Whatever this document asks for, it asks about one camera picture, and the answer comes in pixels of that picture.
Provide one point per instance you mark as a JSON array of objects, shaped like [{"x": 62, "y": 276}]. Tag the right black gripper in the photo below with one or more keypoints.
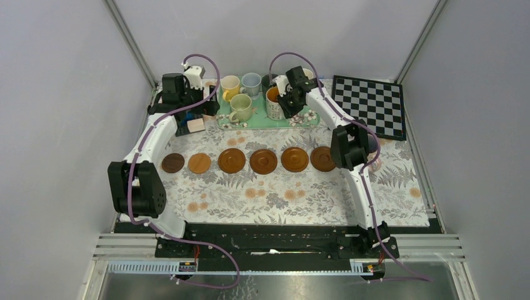
[{"x": 289, "y": 112}]

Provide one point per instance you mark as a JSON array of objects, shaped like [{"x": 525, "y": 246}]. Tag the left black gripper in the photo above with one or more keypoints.
[{"x": 208, "y": 107}]

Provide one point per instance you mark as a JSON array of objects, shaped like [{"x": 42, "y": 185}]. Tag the patterned mug orange inside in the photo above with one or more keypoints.
[{"x": 273, "y": 109}]

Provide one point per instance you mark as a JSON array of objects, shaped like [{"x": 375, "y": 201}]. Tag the dark green mug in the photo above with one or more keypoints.
[{"x": 267, "y": 82}]

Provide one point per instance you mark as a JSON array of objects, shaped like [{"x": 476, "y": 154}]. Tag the pale green mug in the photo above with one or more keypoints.
[{"x": 241, "y": 108}]

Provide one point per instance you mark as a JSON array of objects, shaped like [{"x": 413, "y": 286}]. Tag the brown wooden coaster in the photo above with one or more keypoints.
[
  {"x": 321, "y": 159},
  {"x": 263, "y": 161},
  {"x": 294, "y": 159},
  {"x": 231, "y": 160}
]

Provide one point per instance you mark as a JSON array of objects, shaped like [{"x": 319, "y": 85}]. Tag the small dark wooden coaster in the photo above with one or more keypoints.
[{"x": 172, "y": 163}]

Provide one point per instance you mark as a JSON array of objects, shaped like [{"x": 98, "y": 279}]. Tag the small light wooden coaster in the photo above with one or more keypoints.
[{"x": 199, "y": 163}]

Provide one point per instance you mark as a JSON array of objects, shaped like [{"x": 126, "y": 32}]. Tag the black white chessboard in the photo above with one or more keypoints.
[{"x": 379, "y": 104}]

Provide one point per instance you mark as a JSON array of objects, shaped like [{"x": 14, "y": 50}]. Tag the pink mug purple inside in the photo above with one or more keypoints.
[{"x": 373, "y": 149}]

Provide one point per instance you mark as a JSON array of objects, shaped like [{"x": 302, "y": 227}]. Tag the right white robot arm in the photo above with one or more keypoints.
[{"x": 349, "y": 148}]

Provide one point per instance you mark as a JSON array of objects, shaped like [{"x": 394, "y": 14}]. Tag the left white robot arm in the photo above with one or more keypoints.
[{"x": 137, "y": 190}]

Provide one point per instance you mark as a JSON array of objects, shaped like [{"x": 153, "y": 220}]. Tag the green serving tray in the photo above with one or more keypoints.
[{"x": 305, "y": 119}]

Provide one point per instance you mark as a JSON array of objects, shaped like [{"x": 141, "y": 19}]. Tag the black mug white inside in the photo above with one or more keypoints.
[{"x": 308, "y": 73}]

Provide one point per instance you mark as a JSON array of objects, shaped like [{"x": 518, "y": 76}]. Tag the light wooden block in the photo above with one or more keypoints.
[{"x": 196, "y": 125}]

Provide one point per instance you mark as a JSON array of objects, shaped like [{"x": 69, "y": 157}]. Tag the light blue mug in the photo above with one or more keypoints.
[{"x": 251, "y": 85}]

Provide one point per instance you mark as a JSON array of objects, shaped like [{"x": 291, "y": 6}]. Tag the yellow mug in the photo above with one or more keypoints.
[{"x": 231, "y": 86}]

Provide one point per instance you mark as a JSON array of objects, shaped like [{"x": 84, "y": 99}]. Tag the floral tablecloth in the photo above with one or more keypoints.
[{"x": 283, "y": 197}]

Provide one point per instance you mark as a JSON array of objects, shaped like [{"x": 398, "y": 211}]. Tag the dark base plate with blocks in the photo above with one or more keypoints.
[{"x": 182, "y": 130}]

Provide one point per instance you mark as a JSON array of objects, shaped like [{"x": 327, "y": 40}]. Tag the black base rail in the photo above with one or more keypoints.
[{"x": 258, "y": 248}]

